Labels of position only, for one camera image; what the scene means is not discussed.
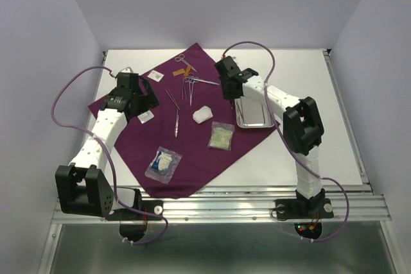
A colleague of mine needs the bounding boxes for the long steel forceps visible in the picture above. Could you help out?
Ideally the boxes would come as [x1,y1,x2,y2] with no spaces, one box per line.
[166,89,180,110]

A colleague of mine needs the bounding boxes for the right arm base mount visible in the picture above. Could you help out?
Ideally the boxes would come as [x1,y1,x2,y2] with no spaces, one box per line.
[270,188,334,241]

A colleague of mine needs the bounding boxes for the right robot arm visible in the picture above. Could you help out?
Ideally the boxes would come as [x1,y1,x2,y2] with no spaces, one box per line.
[215,56,325,216]

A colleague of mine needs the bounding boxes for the small steel scissors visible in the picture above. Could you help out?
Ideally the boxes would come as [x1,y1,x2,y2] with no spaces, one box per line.
[174,54,197,72]

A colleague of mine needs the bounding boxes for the white folded gauze pad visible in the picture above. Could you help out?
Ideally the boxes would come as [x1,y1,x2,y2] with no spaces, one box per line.
[193,106,213,124]

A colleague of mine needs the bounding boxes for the purple cloth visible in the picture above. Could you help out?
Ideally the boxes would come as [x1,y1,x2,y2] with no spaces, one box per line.
[105,44,274,198]

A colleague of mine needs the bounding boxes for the blue-white gauze packet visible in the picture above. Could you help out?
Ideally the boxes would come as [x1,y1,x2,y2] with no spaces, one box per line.
[144,147,182,184]

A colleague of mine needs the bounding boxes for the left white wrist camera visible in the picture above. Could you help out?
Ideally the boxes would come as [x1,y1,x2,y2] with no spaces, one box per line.
[120,67,133,73]

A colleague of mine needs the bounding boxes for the white sterile pouch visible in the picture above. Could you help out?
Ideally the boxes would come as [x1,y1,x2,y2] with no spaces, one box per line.
[137,110,154,124]

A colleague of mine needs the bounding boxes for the green-white sealed packet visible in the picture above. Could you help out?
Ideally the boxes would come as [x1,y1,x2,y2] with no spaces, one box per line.
[207,121,235,151]

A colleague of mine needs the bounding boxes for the steel instrument tray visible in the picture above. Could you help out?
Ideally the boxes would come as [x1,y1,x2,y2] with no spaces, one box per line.
[234,97,274,129]

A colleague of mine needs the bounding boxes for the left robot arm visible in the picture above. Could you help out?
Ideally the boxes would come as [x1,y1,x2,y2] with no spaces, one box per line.
[55,72,159,219]

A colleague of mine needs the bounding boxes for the steel tweezers pair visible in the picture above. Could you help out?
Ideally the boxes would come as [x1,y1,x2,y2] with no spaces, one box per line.
[236,104,245,123]

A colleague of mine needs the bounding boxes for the small white label packet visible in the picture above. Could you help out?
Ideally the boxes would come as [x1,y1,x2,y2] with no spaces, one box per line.
[147,70,164,82]

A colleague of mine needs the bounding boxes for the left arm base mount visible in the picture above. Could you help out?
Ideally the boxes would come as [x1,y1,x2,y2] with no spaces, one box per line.
[105,187,168,246]

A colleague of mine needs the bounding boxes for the aluminium front rail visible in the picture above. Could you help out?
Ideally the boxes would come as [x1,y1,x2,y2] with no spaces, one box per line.
[51,185,393,223]

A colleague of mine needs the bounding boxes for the steel hemostat forceps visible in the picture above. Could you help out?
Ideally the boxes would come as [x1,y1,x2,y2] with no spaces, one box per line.
[183,76,219,105]

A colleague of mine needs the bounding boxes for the steel scalpel handle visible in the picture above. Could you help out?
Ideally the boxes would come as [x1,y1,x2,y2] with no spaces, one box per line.
[174,109,179,138]

